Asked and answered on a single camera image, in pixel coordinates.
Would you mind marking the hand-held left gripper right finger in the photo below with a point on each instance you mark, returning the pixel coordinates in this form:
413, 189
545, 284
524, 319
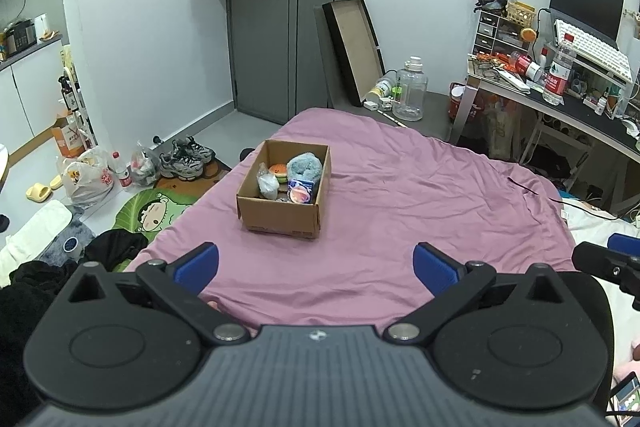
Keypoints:
435, 269

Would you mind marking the red container with white lid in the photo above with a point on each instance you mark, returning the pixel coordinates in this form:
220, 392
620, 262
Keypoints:
456, 102

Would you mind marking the grey-blue fluffy plush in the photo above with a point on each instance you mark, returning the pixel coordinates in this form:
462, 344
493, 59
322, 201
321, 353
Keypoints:
305, 166

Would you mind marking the grey door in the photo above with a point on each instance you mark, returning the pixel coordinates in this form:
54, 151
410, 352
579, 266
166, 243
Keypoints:
270, 57

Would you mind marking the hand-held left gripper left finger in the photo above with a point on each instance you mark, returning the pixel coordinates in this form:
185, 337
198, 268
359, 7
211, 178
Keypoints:
197, 267

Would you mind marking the white kitchen cabinet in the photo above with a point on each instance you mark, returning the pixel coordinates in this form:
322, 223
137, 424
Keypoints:
30, 102

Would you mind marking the white drawer organizer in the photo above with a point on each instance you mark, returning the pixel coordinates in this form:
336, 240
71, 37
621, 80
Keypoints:
495, 32

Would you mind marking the burger plush toy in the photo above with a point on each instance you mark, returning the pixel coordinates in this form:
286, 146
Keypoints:
278, 172

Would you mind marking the tall red-label water bottle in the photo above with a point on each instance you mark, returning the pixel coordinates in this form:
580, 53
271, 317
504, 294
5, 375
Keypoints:
557, 77

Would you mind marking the yellow slipper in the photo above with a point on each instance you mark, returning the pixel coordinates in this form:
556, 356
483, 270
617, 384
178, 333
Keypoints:
56, 182
39, 193

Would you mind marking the smartphone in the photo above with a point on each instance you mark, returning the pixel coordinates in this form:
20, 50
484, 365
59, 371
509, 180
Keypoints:
627, 394

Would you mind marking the white desk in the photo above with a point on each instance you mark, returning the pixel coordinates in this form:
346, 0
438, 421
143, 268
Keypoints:
575, 112

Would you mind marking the white charger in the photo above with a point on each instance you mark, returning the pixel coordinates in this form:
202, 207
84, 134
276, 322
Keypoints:
371, 105

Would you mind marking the blue planet-print tissue pack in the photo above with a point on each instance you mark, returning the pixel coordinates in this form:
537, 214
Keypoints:
300, 193

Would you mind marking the large clear water jug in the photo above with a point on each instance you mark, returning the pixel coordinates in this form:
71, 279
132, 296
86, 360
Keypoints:
410, 92

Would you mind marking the green cartoon floor mat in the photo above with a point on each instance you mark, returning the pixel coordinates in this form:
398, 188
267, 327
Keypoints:
150, 217

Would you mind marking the black-framed brown board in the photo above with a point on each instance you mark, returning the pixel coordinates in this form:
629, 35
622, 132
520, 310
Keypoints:
355, 52

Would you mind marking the red-capped plastic bottle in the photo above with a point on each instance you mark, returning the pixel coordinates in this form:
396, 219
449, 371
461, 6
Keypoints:
122, 172

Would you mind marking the black clothing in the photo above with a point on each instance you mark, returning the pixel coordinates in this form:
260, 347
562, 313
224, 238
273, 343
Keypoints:
117, 247

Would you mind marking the wicker basket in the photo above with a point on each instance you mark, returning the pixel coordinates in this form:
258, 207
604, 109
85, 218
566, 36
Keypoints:
521, 13

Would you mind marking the grey plastic bag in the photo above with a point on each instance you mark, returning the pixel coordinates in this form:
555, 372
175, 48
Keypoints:
145, 167

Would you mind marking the white towel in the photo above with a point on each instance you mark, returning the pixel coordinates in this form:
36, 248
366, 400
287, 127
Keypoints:
35, 232

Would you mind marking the dark cloth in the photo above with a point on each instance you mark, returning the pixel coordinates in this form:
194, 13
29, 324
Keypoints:
20, 332

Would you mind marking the red-label bottle lying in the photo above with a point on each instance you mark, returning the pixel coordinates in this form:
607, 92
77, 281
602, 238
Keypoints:
527, 67

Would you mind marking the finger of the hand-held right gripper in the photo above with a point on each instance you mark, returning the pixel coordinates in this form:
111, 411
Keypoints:
600, 263
626, 243

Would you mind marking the white printed plastic bag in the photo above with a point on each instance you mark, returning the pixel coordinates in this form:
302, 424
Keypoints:
87, 182

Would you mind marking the white keyboard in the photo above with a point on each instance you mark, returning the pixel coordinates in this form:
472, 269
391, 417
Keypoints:
595, 49

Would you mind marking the orange cardboard box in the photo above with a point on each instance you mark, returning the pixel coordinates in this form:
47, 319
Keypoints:
70, 139

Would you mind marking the white stick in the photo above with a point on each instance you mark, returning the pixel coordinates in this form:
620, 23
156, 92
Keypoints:
393, 118

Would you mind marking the white jar with yellow lid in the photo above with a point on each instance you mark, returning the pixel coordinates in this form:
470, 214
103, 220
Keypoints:
381, 91

